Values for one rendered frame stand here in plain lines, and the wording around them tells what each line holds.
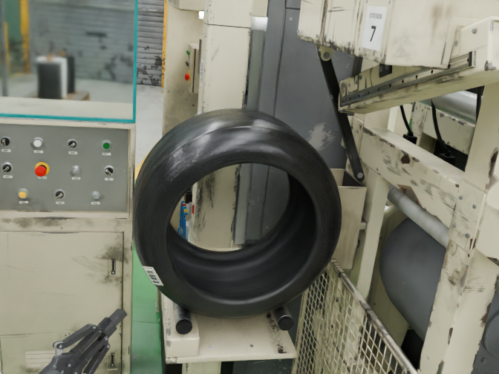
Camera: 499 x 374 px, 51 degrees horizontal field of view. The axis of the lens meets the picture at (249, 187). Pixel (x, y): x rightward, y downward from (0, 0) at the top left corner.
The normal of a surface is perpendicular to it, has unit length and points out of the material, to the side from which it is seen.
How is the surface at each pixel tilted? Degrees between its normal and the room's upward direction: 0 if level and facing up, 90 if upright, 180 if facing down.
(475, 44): 90
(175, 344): 90
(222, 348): 0
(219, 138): 45
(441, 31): 90
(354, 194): 90
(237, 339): 0
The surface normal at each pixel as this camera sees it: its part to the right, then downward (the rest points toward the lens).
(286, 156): 0.27, 0.18
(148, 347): 0.09, -0.94
